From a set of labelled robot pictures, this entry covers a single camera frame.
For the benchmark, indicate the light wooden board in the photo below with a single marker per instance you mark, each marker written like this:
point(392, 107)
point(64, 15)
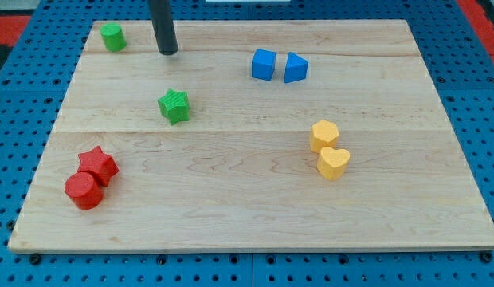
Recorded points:
point(239, 176)

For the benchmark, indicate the blue cube block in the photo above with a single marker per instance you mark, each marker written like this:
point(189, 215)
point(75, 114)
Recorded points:
point(263, 64)

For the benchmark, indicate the green cylinder block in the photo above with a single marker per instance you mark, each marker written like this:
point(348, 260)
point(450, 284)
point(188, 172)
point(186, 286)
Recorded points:
point(113, 37)

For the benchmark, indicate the blue triangle block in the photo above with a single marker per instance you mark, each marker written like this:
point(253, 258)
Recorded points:
point(296, 68)

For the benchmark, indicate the red cylinder block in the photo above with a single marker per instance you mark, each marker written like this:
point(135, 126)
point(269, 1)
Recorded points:
point(84, 190)

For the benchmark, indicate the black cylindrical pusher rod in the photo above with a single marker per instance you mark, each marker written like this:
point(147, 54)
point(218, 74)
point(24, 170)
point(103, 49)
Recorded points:
point(163, 26)

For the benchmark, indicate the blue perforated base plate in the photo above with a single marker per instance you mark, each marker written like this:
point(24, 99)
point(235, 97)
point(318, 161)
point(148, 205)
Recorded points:
point(36, 75)

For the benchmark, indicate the yellow heart block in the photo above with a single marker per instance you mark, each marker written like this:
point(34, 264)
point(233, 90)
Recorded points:
point(332, 163)

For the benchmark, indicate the yellow hexagon block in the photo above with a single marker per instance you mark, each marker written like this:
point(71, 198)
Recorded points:
point(323, 134)

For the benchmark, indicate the red star block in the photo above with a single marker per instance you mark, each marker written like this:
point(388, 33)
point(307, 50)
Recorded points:
point(99, 164)

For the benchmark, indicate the green star block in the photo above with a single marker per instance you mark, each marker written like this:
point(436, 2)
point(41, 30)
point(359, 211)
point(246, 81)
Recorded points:
point(174, 106)

